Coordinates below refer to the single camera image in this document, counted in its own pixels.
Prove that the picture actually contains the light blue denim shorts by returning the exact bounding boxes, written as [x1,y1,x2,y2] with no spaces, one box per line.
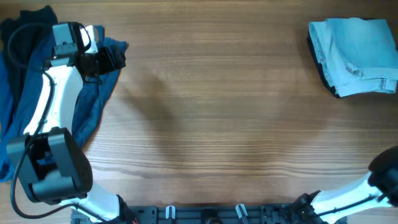
[308,17,397,98]

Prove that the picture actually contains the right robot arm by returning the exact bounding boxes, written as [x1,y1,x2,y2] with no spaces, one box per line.
[289,146,397,224]

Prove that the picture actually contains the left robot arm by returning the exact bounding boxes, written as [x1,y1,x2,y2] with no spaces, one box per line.
[6,22,137,223]

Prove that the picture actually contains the navy blue garment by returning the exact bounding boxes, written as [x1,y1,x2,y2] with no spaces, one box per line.
[0,24,129,149]

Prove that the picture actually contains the black garment in pile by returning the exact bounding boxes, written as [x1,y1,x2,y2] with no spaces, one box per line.
[1,5,58,106]

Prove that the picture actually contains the teal blue garment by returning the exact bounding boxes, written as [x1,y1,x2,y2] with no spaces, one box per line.
[0,51,35,183]

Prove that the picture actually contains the folded black garment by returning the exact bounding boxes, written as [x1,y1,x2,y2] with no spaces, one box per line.
[307,34,340,98]

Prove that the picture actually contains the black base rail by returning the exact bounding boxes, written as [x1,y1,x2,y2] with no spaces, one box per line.
[70,203,347,224]

